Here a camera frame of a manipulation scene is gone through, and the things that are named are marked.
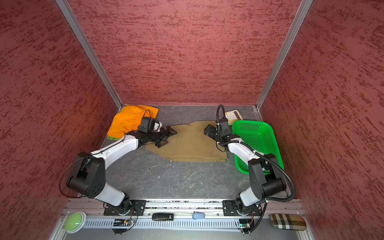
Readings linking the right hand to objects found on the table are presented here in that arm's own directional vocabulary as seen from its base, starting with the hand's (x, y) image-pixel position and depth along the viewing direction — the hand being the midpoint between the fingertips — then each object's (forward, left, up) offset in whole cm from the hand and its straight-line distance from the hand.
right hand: (208, 134), depth 92 cm
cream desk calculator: (+22, -22, -8) cm, 32 cm away
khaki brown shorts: (-1, +11, -10) cm, 15 cm away
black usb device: (-42, +25, -7) cm, 49 cm away
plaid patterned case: (-46, -34, -7) cm, 58 cm away
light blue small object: (-42, +8, -7) cm, 43 cm away
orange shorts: (+17, +54, -2) cm, 57 cm away
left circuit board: (-43, +46, -12) cm, 64 cm away
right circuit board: (-45, -15, -12) cm, 49 cm away
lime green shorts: (+4, +65, -8) cm, 65 cm away
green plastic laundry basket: (+4, -37, -10) cm, 39 cm away
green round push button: (-43, +67, -8) cm, 80 cm away
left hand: (-4, +22, +2) cm, 22 cm away
